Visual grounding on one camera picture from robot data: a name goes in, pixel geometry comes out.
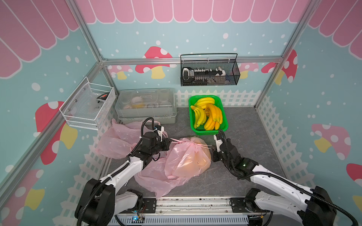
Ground green plastic basket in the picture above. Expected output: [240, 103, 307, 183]
[188, 95, 229, 136]

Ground white wire mesh basket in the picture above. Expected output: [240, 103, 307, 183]
[59, 77, 116, 131]

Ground yellow banana bunch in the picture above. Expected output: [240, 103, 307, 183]
[173, 159, 211, 178]

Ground clear plastic storage box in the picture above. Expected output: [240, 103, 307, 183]
[115, 88, 177, 124]

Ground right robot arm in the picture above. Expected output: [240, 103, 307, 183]
[212, 130, 358, 226]

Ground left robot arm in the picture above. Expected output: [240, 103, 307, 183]
[74, 117, 171, 226]

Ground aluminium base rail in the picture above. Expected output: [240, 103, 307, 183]
[73, 195, 314, 226]

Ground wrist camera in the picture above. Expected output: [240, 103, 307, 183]
[214, 134, 223, 152]
[155, 125, 167, 141]

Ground black wire mesh basket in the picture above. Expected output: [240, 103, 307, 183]
[180, 53, 240, 86]

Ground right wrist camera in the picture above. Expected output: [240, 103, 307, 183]
[214, 134, 223, 152]

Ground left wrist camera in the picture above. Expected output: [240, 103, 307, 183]
[155, 125, 167, 141]

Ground bananas in green basket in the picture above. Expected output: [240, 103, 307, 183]
[190, 97, 224, 131]

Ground pink plastic bag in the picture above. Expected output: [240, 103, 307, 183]
[165, 137, 211, 179]
[134, 157, 190, 198]

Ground pink plastic bags pile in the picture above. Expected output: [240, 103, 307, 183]
[95, 119, 153, 159]

